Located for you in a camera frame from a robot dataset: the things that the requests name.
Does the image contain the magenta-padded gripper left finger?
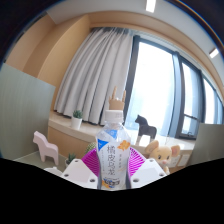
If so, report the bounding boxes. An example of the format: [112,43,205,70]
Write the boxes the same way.
[61,147,101,190]

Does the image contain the dark-framed window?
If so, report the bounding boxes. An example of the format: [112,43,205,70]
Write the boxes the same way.
[123,34,224,140]

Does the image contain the black horse figure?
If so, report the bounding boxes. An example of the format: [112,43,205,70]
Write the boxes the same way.
[134,114,158,140]

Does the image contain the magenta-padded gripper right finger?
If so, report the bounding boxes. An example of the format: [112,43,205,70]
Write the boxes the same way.
[126,146,167,190]

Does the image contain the clear plastic drink bottle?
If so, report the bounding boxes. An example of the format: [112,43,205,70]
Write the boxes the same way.
[95,109,132,191]

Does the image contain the pink horse figure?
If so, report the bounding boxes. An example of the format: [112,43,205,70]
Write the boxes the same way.
[32,130,60,166]

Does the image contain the small plant, round white pot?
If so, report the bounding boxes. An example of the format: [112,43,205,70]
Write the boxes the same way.
[70,109,84,131]

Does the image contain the small plant, tapered white pot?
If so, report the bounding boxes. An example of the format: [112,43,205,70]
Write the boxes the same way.
[64,152,77,168]

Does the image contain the grey-white curtain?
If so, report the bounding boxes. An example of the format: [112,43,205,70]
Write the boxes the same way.
[53,27,134,126]

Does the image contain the grey-green desk divider panel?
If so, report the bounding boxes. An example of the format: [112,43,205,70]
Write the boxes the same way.
[0,63,56,160]
[187,122,224,167]

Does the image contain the beige mouse plush toy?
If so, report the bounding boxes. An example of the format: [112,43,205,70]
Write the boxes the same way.
[144,139,181,175]

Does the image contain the wooden hand figure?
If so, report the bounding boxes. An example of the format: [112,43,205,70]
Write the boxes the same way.
[108,85,127,112]

